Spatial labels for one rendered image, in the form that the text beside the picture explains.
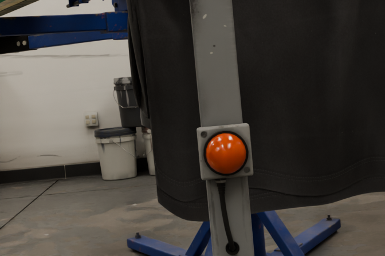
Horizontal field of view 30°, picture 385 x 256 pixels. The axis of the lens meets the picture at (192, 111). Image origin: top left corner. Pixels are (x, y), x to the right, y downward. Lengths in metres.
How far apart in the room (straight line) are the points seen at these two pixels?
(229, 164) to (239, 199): 0.06
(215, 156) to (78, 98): 5.03
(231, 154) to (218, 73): 0.09
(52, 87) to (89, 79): 0.29
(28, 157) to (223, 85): 5.12
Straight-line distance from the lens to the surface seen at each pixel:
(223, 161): 0.65
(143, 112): 1.06
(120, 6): 2.18
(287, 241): 2.20
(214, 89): 0.69
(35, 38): 2.76
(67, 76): 5.68
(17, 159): 5.79
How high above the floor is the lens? 0.73
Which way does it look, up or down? 3 degrees down
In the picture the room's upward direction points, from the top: 5 degrees counter-clockwise
